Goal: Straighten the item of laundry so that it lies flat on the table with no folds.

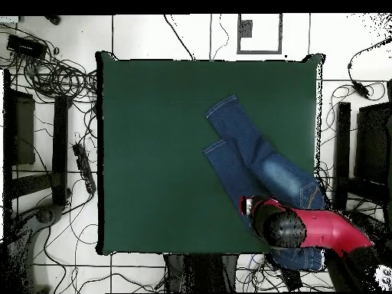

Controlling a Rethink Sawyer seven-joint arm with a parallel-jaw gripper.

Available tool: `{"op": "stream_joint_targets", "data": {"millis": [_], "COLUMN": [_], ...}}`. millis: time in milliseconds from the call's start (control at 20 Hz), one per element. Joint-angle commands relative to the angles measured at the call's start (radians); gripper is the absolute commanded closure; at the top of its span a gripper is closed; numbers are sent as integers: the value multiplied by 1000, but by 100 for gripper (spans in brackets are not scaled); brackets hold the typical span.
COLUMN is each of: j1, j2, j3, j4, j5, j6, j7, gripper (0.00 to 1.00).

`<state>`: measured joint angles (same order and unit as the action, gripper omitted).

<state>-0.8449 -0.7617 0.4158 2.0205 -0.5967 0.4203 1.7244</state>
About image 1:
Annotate blue denim jeans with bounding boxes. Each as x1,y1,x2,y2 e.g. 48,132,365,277
202,93,327,272

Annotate black bar device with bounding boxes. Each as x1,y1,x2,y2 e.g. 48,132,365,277
279,269,304,292

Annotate black stand bar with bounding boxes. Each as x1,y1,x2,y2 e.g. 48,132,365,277
51,95,70,207
332,102,352,211

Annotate dark green table cloth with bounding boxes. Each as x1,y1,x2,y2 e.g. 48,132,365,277
95,51,325,256

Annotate black power strip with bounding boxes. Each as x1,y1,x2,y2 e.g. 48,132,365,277
72,142,97,194

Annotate small dark grey square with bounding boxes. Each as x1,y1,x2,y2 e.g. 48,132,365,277
238,19,254,38

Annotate dark grey stand foot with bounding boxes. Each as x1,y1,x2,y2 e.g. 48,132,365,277
7,204,66,246

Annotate black power adapter box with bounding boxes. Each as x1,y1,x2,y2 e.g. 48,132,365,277
6,34,47,59

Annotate blue and black cable bundle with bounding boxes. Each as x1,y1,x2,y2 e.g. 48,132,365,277
235,253,278,292

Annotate grey square frame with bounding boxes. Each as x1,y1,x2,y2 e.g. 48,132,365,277
236,12,283,55

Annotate black cable with connector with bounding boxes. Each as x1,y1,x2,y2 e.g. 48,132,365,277
347,37,392,100

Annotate thin black cable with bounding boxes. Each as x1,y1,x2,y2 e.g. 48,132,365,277
211,14,230,61

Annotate thick black cable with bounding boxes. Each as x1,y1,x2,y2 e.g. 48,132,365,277
162,14,196,61

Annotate black cable tangle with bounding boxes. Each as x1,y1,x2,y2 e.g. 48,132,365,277
0,22,99,105

